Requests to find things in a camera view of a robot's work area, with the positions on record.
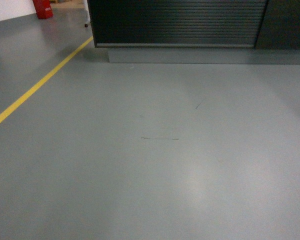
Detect black checkout counter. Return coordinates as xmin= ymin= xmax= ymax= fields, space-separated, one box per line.
xmin=88 ymin=0 xmax=300 ymax=50

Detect red fire extinguisher box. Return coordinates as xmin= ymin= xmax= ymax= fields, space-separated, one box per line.
xmin=32 ymin=0 xmax=53 ymax=20

